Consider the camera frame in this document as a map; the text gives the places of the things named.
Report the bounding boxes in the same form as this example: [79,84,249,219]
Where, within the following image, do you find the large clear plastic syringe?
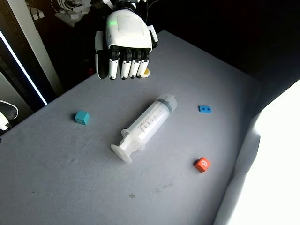
[110,93,177,163]

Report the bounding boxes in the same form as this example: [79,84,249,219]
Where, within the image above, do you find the teal cube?
[74,110,90,126]

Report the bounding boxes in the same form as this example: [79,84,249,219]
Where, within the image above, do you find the white light strip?
[0,30,48,105]

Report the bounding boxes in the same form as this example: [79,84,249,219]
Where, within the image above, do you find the grey table cloth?
[0,30,262,225]

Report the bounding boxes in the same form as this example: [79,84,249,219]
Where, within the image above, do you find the red number cube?
[194,157,211,173]

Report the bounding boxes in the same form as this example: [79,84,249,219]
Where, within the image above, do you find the white backdrop board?
[213,79,300,225]

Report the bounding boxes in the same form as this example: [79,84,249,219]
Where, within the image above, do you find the pile of white adapters and cables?
[50,0,92,28]

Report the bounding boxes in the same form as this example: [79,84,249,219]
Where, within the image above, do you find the white post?
[6,0,64,96]

